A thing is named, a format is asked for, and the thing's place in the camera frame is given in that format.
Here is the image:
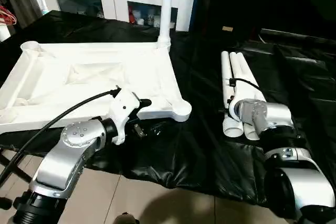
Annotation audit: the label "white plastic table leg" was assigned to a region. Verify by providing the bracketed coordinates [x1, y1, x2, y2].
[157, 0, 175, 51]
[229, 52, 261, 142]
[237, 54, 261, 101]
[220, 51, 243, 137]

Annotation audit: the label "black plastic mat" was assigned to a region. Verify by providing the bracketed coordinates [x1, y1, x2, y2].
[0, 10, 336, 206]

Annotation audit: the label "black robot left foot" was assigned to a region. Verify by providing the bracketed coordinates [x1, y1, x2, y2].
[111, 212, 141, 224]

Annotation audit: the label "black backdrop cloth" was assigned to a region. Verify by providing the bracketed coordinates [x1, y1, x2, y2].
[192, 0, 336, 41]

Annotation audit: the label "black folding stand legs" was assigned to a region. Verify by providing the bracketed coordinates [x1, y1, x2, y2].
[0, 148, 32, 209]

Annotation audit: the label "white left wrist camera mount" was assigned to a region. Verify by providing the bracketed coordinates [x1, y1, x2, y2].
[107, 87, 142, 146]

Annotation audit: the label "red cable bundle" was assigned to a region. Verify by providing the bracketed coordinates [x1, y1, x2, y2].
[0, 4, 18, 26]

